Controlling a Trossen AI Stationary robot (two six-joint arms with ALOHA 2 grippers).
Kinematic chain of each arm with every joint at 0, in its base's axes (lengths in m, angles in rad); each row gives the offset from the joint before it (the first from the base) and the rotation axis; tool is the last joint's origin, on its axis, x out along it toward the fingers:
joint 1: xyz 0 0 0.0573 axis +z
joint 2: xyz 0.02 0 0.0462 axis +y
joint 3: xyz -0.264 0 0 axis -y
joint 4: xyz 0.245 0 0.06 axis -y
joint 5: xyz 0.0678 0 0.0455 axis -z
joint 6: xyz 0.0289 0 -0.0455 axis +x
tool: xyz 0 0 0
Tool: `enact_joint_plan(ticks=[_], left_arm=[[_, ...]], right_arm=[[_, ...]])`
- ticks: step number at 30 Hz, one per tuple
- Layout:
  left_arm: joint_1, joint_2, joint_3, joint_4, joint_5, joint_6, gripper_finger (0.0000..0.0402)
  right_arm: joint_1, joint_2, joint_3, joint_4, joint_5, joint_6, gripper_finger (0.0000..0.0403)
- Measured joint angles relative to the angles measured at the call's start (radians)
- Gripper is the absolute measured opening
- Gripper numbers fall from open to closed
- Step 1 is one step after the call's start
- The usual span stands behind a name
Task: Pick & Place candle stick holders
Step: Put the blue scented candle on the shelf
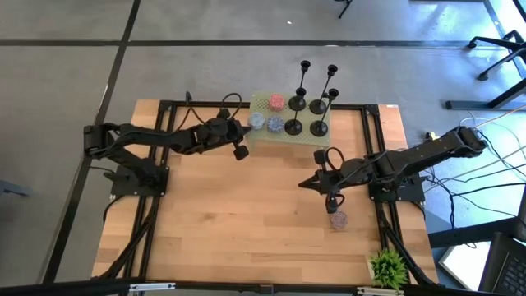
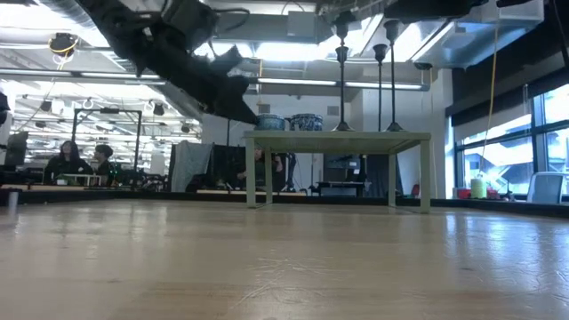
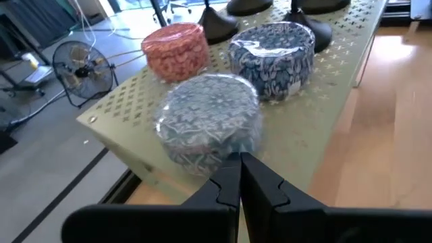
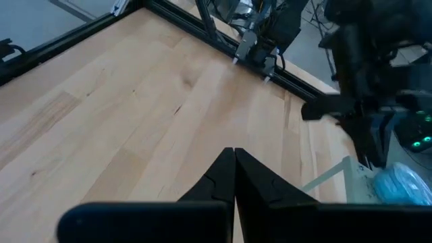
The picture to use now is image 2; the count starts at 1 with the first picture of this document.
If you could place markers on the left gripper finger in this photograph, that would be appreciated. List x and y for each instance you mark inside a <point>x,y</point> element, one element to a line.
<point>222,109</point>
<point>246,98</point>

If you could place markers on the black metal candlestick holder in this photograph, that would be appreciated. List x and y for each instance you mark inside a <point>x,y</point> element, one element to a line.
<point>343,126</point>
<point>391,29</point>
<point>338,52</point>
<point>379,51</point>

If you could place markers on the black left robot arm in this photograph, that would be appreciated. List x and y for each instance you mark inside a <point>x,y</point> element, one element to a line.
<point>120,26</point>

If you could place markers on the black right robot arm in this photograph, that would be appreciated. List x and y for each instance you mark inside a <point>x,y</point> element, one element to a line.
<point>427,8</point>

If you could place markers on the long ceiling light strip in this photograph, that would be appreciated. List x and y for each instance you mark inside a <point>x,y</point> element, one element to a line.
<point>293,82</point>

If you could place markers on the grey fabric cover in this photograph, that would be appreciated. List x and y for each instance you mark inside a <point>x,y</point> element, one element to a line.
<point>191,160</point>

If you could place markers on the person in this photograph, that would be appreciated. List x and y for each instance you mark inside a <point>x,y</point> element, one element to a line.
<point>66,166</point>
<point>105,153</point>
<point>260,171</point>

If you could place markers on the green perforated metal shelf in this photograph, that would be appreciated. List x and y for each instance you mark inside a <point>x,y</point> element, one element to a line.
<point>333,141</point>

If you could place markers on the dark background desk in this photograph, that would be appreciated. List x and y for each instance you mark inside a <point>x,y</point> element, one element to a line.
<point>342,189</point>

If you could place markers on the dark background monitor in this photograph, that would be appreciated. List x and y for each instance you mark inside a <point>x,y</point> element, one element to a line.
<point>18,146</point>

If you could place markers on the red cup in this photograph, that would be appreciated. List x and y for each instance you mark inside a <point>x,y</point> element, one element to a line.
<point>463,194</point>

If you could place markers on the white office chair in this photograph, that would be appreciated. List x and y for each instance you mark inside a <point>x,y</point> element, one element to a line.
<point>546,189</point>

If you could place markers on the grey wall speaker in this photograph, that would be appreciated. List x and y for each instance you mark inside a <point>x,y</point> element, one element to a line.
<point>332,110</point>
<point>263,108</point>

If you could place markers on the black aluminium table frame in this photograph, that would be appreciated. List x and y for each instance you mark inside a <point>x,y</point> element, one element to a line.
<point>133,194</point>

